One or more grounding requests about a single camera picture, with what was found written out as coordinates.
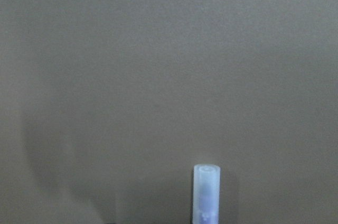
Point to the purple highlighter pen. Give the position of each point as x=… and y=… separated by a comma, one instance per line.
x=206, y=194

